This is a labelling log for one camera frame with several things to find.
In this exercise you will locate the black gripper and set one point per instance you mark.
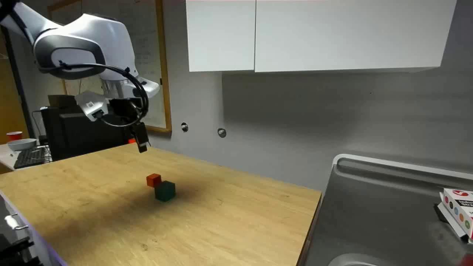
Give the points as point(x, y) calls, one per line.
point(121, 111)

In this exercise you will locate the orange wooden block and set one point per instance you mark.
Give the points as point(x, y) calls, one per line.
point(155, 180)

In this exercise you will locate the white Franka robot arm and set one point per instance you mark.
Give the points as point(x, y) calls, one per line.
point(98, 37)

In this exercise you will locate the green wooden block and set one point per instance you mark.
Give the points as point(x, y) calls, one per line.
point(166, 191)

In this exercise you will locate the black computer case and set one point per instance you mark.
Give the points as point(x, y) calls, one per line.
point(79, 134)

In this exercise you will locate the wood framed whiteboard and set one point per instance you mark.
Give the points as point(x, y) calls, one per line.
point(150, 59)

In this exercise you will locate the black keyboard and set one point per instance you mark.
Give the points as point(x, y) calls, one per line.
point(30, 157)

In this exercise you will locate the white bowl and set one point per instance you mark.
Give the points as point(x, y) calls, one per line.
point(23, 143)

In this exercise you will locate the red plastic cup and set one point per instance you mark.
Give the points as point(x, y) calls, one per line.
point(16, 136)

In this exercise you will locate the narrow white cabinet door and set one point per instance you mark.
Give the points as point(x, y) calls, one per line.
point(221, 34)

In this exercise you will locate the black metal device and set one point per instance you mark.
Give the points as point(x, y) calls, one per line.
point(17, 236)

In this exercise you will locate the stainless steel sink counter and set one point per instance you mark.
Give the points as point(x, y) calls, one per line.
point(390, 216)

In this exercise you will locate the white printed card box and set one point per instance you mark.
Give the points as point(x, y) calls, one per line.
point(459, 208)

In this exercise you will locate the round metal wall knob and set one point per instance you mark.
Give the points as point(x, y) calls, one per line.
point(184, 125)
point(223, 131)

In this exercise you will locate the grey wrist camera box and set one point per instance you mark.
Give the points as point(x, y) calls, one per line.
point(92, 105)

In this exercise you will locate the white wall cabinet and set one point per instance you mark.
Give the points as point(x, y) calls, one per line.
point(353, 32)

